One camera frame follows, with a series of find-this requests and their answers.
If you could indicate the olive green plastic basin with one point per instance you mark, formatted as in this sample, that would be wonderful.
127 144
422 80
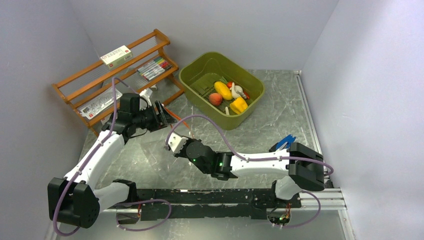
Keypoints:
198 79

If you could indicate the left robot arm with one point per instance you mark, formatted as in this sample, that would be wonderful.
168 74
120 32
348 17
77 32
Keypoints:
73 199

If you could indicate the blue stapler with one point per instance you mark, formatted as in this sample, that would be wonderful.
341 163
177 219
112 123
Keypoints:
285 143

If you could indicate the white toy garlic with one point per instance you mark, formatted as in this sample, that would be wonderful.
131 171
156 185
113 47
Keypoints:
239 90

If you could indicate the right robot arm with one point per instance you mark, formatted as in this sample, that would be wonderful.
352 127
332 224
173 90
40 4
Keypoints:
299 167

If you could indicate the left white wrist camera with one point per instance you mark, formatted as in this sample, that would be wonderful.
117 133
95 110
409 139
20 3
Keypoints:
146 94

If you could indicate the orange toy peach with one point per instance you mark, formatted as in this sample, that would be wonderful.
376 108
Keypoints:
215 99

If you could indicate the white green box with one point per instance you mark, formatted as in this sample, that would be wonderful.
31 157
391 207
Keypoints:
116 57

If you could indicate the pack of coloured markers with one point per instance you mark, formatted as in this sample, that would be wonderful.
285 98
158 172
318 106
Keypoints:
154 68

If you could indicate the yellow toy bell pepper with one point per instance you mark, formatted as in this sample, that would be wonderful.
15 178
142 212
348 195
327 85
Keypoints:
239 105

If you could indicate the yellow toy mango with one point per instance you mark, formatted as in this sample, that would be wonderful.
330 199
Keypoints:
223 90

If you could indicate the white toy mushroom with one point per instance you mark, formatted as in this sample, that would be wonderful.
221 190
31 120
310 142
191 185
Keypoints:
234 93

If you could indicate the clear zip top bag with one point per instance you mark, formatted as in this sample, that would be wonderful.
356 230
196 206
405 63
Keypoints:
161 160

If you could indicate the clear flat plastic package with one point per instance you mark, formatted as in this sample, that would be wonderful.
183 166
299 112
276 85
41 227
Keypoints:
99 103

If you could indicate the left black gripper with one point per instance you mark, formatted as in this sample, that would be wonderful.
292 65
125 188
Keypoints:
164 118

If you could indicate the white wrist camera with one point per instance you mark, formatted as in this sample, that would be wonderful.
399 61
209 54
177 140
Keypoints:
146 94
176 142

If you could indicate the wooden shelf rack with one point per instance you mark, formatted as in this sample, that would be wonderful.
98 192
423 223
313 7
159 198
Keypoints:
79 96

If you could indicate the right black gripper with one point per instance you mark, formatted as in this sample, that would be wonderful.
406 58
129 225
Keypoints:
181 153

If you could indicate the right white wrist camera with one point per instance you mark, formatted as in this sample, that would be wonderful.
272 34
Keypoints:
176 142

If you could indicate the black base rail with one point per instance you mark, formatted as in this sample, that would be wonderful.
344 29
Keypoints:
253 203

